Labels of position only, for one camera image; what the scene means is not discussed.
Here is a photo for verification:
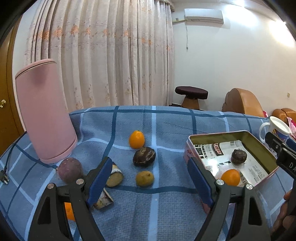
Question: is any orange fruit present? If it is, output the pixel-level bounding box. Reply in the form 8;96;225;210
64;202;75;221

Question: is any small dark fruit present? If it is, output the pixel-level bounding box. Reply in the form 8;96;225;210
230;149;247;165

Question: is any orange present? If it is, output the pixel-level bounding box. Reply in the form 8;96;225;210
221;169;240;186

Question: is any round purple fruit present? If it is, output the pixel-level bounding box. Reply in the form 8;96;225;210
56;158;84;184

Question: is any cut sweet potato piece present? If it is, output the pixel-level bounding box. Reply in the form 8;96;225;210
106;163;124;187

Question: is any small yellow-brown fruit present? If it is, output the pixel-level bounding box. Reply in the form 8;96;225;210
135;171;154;187

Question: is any large dark brown fruit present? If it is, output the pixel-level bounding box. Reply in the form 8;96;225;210
133;147;156;167

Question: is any small oval orange kumquat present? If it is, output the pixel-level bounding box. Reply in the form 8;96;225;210
129;130;145;149

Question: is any person's right hand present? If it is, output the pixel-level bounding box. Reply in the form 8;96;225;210
271;190;295;234

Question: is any white printed mug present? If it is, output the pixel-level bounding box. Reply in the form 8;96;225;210
259;116;292;156

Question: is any pink floral cushion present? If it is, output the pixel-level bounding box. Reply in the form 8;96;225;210
287;117;296;139

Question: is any brown leather sofa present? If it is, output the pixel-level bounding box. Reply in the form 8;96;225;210
272;108;296;125

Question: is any pink metal tin box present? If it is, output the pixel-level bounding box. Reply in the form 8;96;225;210
184;131;278;188

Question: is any brown leather armchair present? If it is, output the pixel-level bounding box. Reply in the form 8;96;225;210
222;88;264;118

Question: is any wooden door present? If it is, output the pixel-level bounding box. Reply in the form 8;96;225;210
0;20;24;155

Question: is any dark round stool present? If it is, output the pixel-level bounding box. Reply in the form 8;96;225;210
175;86;208;110

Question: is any brass door knob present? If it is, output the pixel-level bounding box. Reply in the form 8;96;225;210
0;99;6;108

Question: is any pink cylindrical appliance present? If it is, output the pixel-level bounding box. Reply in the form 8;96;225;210
16;59;77;164

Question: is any white air conditioner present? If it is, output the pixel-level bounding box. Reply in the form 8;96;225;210
184;9;224;24

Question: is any floral pink curtain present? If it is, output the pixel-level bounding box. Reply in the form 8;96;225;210
25;1;174;112

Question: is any black power cable plug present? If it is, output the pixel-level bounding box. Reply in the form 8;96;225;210
0;131;27;185

